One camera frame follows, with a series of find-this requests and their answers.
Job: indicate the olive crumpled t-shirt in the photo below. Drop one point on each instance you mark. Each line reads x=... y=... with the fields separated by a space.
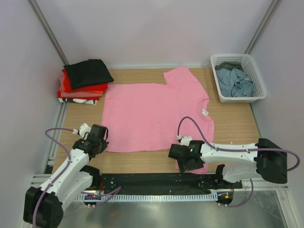
x=229 y=66

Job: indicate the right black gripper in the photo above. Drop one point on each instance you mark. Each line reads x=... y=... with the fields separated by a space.
x=183 y=166

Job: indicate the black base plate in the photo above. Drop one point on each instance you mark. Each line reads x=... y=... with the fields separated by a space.
x=164 y=183

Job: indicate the white slotted cable duct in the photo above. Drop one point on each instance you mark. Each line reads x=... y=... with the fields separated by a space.
x=147 y=198

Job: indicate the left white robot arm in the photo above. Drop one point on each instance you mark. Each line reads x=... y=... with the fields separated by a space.
x=45 y=205

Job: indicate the white patterned folded t-shirt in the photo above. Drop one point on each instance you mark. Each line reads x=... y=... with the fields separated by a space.
x=77 y=100

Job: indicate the pink t-shirt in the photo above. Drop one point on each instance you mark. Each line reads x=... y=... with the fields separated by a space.
x=148 y=117

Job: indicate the white plastic basket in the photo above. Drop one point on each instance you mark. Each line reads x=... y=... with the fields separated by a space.
x=249 y=67

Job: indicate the red folded t-shirt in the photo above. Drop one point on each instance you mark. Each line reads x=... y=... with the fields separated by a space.
x=92 y=88

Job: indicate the left aluminium corner post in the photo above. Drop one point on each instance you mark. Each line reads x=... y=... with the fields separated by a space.
x=44 y=23

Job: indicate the aluminium corner post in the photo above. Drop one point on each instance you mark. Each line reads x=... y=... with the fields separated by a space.
x=271 y=10
x=44 y=23

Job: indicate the orange folded t-shirt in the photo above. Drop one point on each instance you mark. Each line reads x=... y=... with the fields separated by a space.
x=83 y=94

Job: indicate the black folded t-shirt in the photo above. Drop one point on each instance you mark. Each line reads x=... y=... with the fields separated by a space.
x=90 y=72

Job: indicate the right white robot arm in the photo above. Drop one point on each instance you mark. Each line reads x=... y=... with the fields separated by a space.
x=263 y=159

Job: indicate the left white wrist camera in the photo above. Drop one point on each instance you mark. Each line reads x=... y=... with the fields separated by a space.
x=83 y=131

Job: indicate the grey-blue crumpled t-shirt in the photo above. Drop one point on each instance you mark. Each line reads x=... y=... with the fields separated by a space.
x=235 y=83

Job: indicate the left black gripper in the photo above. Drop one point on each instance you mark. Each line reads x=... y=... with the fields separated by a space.
x=104 y=145

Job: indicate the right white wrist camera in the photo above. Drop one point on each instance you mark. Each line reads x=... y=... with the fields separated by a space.
x=184 y=140

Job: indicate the right aluminium corner post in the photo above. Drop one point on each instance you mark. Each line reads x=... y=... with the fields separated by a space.
x=271 y=10

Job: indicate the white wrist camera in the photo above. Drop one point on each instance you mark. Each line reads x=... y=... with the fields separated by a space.
x=83 y=131
x=184 y=140

